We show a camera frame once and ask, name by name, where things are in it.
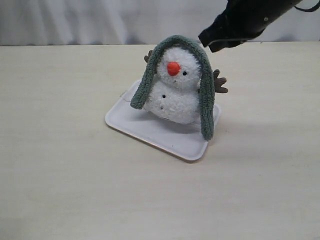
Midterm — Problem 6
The green fuzzy scarf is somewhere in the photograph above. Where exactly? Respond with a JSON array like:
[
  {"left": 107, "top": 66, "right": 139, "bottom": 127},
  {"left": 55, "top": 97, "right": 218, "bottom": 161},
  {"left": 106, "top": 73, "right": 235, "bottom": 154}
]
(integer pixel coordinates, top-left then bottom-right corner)
[{"left": 130, "top": 35, "right": 215, "bottom": 141}]

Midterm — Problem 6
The white plastic tray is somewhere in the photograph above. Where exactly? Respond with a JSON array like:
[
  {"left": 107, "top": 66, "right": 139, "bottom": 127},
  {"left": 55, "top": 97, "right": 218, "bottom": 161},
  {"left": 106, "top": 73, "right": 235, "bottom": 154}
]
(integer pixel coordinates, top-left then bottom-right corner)
[{"left": 104, "top": 80, "right": 209, "bottom": 163}]

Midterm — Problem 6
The white snowman plush toy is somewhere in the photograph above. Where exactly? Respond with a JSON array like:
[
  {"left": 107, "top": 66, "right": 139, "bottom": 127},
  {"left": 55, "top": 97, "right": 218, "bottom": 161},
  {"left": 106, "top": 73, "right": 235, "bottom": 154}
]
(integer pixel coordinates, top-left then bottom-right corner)
[{"left": 143, "top": 47, "right": 229, "bottom": 125}]

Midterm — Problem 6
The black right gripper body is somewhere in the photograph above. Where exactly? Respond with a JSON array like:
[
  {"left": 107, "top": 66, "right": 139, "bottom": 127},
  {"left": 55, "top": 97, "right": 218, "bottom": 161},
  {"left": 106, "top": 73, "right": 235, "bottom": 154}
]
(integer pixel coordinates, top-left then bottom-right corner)
[{"left": 214, "top": 0, "right": 300, "bottom": 52}]

